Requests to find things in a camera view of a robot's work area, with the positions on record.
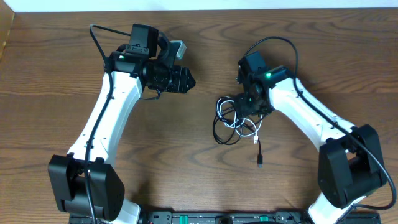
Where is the white usb cable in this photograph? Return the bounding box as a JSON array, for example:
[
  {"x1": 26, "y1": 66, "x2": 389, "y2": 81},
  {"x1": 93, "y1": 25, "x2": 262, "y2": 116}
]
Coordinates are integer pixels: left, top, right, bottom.
[{"x1": 216, "y1": 97, "x2": 262, "y2": 144}]

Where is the black usb cable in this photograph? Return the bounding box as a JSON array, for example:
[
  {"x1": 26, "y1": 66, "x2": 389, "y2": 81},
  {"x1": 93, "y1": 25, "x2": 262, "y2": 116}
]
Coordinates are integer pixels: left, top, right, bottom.
[{"x1": 212, "y1": 96, "x2": 265, "y2": 169}]

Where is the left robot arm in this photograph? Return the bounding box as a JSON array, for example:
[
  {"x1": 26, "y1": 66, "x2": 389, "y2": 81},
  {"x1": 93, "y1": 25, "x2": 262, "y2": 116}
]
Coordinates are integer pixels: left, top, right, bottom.
[{"x1": 48, "y1": 24, "x2": 195, "y2": 223}]

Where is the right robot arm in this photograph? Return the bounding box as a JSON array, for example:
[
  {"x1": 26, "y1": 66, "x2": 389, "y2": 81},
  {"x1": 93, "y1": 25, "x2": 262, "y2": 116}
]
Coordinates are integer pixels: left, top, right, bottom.
[{"x1": 234, "y1": 52, "x2": 387, "y2": 223}]

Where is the cardboard box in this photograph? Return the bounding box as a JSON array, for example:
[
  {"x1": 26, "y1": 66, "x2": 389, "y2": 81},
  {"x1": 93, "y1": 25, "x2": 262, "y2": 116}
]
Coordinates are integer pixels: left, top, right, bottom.
[{"x1": 0, "y1": 0, "x2": 15, "y2": 58}]

